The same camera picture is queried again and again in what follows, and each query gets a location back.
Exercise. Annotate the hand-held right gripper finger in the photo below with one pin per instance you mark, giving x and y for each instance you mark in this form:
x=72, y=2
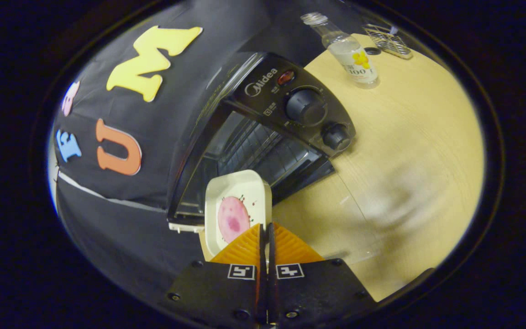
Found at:
x=262, y=256
x=272, y=256

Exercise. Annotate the pink meat slice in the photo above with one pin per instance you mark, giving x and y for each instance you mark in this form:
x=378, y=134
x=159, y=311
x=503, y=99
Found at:
x=233, y=219

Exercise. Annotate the white square plate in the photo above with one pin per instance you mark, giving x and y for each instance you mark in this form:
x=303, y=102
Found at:
x=238, y=187

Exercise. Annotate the black electric oven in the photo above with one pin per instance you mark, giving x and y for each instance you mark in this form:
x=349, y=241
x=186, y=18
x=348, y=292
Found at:
x=290, y=114

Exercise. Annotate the clear glass bottle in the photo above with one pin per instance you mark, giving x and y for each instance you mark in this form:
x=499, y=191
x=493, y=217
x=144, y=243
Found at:
x=349, y=52

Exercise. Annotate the black bottle cap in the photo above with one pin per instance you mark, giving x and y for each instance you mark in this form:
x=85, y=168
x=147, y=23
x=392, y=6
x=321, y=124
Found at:
x=372, y=51

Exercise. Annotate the metal spoon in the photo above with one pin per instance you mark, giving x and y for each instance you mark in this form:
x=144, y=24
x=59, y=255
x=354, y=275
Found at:
x=394, y=29

